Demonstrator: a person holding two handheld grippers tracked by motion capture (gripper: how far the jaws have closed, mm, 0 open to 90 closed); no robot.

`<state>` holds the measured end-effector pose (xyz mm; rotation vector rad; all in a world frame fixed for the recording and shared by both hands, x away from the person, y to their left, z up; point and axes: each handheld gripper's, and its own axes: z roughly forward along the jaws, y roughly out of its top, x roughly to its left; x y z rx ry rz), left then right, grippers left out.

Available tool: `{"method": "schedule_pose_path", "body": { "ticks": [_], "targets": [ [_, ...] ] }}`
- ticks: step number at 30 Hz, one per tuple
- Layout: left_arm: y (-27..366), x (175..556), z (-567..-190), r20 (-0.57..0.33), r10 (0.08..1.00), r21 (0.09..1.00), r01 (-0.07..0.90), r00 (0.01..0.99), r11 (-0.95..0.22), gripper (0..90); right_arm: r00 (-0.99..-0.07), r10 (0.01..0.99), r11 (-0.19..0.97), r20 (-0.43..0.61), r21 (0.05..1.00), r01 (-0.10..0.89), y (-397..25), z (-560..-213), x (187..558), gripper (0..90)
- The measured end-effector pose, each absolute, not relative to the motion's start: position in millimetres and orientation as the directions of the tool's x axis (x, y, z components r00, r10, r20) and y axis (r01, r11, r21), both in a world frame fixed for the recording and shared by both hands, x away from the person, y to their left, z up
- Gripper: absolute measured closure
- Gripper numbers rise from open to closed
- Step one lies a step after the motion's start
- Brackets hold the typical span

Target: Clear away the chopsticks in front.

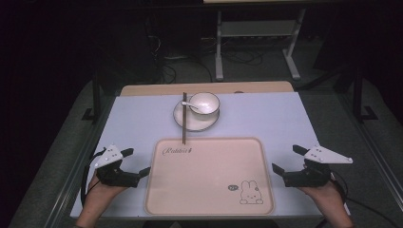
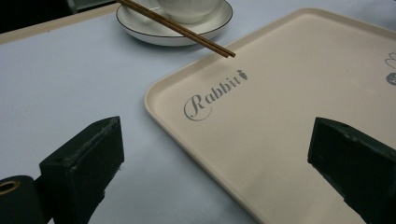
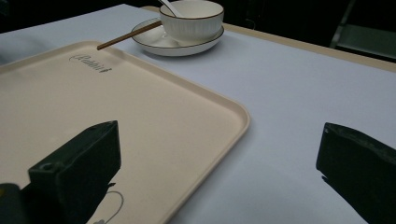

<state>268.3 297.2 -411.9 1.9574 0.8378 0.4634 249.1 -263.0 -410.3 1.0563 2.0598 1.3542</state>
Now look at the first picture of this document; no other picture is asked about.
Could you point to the white bowl with dark rim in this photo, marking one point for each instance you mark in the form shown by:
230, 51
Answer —
207, 106

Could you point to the white table cover sheet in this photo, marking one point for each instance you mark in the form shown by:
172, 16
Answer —
126, 126

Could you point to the person's left hand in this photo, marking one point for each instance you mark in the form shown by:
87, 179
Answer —
99, 193

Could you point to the white metal stand frame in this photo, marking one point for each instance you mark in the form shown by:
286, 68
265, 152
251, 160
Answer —
218, 57

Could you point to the person's right hand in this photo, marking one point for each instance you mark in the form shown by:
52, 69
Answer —
328, 196

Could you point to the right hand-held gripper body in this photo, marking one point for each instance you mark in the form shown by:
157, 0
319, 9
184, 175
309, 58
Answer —
309, 177

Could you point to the beige tray with rabbit print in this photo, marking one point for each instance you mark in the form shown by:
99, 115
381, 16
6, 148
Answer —
209, 180

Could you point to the white ceramic spoon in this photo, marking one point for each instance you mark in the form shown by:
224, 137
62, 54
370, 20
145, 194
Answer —
187, 104

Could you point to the black metal stand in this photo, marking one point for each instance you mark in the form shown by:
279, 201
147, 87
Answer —
358, 95
96, 101

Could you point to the white plate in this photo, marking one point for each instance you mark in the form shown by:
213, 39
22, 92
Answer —
195, 125

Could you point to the dark chopstick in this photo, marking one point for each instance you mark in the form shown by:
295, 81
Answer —
183, 126

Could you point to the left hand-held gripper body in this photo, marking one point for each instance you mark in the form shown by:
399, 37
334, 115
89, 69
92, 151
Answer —
111, 175

